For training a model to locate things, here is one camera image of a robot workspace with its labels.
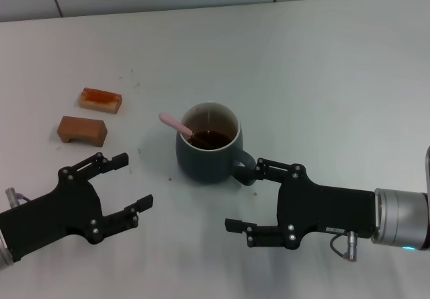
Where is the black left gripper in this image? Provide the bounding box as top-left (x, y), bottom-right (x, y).
top-left (0, 152), bottom-right (155, 263)

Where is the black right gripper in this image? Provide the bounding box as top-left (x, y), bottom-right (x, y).
top-left (224, 157), bottom-right (379, 250)

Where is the grey ceramic cup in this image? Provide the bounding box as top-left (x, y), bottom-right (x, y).
top-left (175, 101), bottom-right (258, 187)

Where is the pink handled metal spoon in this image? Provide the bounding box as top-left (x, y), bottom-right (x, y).
top-left (158, 111), bottom-right (194, 139)

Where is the brown arched wooden block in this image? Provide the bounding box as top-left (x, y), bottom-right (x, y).
top-left (56, 115), bottom-right (109, 148)

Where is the light stained wooden block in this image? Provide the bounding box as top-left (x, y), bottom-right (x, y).
top-left (78, 87), bottom-right (124, 115)

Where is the right gripper connector cable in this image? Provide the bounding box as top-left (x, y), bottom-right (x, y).
top-left (329, 230), bottom-right (359, 263)

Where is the gripper connector cable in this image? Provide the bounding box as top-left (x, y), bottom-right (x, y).
top-left (4, 187), bottom-right (32, 210)
top-left (329, 230), bottom-right (359, 263)

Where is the left gripper connector cable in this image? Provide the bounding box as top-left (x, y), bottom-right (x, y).
top-left (4, 187), bottom-right (32, 210)

